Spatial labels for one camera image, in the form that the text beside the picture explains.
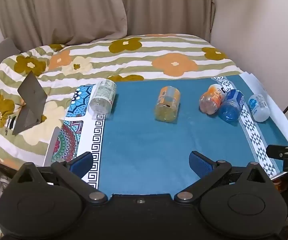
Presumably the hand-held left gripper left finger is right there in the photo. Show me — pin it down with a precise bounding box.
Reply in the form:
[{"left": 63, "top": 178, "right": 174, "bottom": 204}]
[{"left": 11, "top": 152, "right": 108, "bottom": 204}]

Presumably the clear bottle white label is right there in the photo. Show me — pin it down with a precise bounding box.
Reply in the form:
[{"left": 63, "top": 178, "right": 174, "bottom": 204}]
[{"left": 87, "top": 79, "right": 117, "bottom": 119}]

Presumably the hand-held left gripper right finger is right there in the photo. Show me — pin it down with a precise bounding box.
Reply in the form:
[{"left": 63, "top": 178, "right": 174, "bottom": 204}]
[{"left": 174, "top": 151, "right": 273, "bottom": 202}]

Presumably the beige curtain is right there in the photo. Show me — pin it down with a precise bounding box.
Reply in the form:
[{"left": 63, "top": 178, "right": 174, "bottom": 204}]
[{"left": 0, "top": 0, "right": 217, "bottom": 53}]

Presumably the mandala patterned cloth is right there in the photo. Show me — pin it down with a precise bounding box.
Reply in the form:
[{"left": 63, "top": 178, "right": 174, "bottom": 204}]
[{"left": 51, "top": 84, "right": 106, "bottom": 189}]

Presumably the blue plastic bottle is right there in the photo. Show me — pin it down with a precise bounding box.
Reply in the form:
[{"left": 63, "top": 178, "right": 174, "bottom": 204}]
[{"left": 218, "top": 89, "right": 245, "bottom": 123}]

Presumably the small clear bottle blue label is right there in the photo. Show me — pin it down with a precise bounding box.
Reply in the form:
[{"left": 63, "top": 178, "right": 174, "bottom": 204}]
[{"left": 249, "top": 94, "right": 270, "bottom": 123}]

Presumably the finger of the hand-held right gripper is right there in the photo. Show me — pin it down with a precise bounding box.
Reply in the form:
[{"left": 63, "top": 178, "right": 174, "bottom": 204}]
[{"left": 266, "top": 144, "right": 288, "bottom": 160}]

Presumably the orange plastic bottle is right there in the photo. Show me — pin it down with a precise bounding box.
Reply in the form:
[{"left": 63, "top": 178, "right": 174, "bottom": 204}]
[{"left": 199, "top": 84, "right": 227, "bottom": 114}]

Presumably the white board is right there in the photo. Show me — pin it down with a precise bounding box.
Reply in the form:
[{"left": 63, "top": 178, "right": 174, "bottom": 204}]
[{"left": 43, "top": 127, "right": 60, "bottom": 167}]

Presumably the teal mat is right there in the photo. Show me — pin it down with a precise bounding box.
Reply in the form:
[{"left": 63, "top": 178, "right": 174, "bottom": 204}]
[{"left": 97, "top": 75, "right": 288, "bottom": 197}]

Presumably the floral striped blanket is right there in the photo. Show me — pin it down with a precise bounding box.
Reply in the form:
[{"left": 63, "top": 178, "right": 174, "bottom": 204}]
[{"left": 0, "top": 33, "right": 246, "bottom": 172}]

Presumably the clear bottle orange label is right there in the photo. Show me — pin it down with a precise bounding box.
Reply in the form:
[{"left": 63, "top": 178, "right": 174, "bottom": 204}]
[{"left": 154, "top": 86, "right": 181, "bottom": 123}]

